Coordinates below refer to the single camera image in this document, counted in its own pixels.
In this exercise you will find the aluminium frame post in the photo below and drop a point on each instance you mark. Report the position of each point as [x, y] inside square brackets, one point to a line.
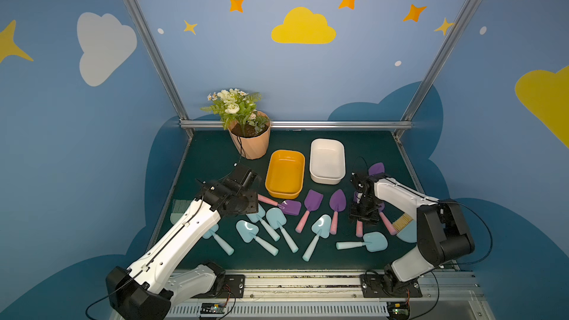
[136, 14]
[461, 22]

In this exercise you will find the purple square shovel pink handle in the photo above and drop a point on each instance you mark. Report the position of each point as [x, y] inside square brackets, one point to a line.
[312, 203]

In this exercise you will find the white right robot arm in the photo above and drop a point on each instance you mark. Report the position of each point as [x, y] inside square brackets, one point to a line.
[442, 233]

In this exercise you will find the purple pointed shovel pink handle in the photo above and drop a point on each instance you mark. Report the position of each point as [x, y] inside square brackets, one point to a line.
[338, 204]

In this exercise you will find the rear aluminium crossbar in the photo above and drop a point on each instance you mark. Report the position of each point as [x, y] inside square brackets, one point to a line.
[309, 125]

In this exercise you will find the yellow plastic storage box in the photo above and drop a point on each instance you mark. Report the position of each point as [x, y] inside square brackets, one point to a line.
[285, 176]

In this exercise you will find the circuit board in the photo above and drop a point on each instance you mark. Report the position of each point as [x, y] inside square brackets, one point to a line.
[398, 311]
[212, 309]

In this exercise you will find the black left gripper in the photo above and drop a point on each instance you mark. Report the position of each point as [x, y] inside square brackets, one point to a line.
[249, 195]

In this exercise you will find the light blue shovel upper left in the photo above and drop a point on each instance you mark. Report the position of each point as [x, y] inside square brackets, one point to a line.
[260, 217]

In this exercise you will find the light blue shovel far left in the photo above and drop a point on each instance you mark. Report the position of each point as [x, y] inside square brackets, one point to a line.
[212, 234]

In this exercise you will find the purple square shovel lying sideways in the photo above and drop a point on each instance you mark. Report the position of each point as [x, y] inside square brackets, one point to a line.
[288, 207]

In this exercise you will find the aluminium rail front frame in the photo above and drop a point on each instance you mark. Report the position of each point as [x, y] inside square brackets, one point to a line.
[311, 294]

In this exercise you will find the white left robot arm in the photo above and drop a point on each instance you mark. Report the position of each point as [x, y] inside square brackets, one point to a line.
[148, 288]

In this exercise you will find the light blue shovel middle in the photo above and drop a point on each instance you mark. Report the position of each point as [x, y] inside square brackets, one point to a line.
[277, 221]

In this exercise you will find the right circuit board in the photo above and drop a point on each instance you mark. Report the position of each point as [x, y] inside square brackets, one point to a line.
[398, 311]

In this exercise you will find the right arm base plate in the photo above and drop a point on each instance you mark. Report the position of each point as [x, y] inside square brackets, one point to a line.
[378, 285]

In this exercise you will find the right aluminium frame post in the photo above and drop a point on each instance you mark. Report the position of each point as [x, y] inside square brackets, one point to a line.
[461, 22]

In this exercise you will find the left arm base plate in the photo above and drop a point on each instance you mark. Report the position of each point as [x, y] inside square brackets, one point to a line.
[225, 285]

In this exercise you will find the white plastic storage box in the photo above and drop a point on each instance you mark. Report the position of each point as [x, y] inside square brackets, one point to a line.
[327, 161]

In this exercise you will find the light blue pointed shovel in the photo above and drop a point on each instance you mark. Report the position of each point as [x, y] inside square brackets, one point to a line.
[249, 232]
[321, 230]

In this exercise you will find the left aluminium frame post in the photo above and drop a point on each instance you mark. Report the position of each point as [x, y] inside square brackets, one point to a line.
[136, 14]

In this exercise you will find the left circuit board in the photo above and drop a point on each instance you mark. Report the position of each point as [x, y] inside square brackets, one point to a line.
[212, 309]

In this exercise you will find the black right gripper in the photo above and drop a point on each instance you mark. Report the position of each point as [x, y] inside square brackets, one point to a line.
[364, 212]

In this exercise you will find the potted white flower plant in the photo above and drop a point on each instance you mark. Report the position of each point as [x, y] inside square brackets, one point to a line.
[250, 128]

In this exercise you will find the blue hand brush tan bristles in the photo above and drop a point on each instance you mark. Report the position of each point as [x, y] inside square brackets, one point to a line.
[405, 227]

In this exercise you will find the light blue shovel lying right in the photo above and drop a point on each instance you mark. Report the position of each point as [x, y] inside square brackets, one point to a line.
[373, 242]

